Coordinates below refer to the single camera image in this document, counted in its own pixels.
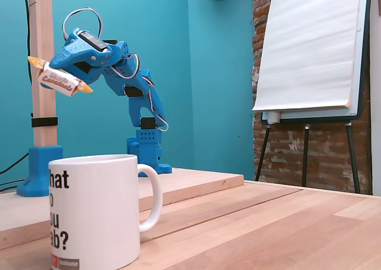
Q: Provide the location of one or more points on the caramel sweet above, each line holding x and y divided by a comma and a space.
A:
56, 79

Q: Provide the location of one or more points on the white printed mug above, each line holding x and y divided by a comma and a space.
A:
104, 207

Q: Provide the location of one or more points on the wooden base board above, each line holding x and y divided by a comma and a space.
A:
193, 180

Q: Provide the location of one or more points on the flipchart easel with paper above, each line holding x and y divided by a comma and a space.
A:
312, 44

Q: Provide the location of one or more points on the wooden post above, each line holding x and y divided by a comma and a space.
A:
41, 109

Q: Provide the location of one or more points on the blue printed post base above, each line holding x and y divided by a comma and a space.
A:
38, 169

